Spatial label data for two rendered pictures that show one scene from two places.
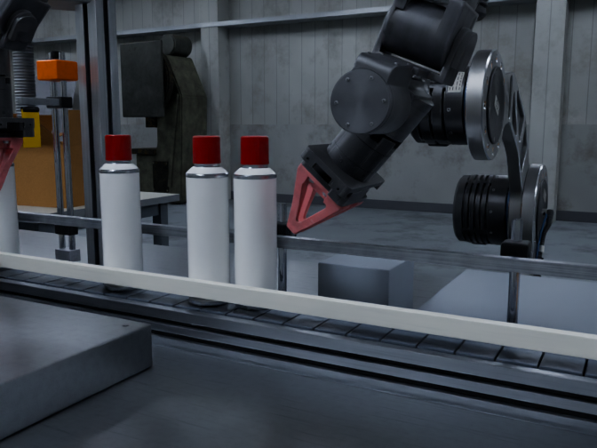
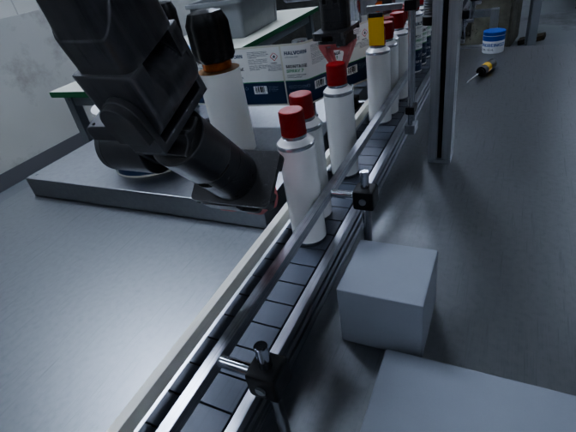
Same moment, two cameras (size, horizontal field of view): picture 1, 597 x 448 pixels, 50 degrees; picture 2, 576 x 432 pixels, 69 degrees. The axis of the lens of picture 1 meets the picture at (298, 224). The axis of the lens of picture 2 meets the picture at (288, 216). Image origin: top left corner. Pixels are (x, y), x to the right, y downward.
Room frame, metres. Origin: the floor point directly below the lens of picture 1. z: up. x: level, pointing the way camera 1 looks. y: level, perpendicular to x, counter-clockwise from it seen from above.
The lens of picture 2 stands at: (0.75, -0.48, 1.27)
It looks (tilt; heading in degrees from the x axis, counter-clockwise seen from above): 33 degrees down; 92
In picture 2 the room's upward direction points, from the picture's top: 11 degrees counter-clockwise
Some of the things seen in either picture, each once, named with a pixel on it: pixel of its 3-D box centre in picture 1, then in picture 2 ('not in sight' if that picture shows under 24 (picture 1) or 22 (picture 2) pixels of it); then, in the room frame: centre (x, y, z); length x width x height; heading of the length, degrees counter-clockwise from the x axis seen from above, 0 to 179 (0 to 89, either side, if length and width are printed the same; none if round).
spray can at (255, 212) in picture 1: (255, 221); (301, 178); (0.76, 0.05, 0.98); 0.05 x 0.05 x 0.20
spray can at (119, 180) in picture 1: (121, 212); (340, 122); (0.85, 0.24, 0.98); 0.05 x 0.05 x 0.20
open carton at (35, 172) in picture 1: (54, 156); not in sight; (2.65, 1.01, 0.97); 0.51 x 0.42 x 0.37; 157
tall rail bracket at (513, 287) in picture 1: (511, 295); (255, 398); (0.68, -0.23, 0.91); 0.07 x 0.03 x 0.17; 152
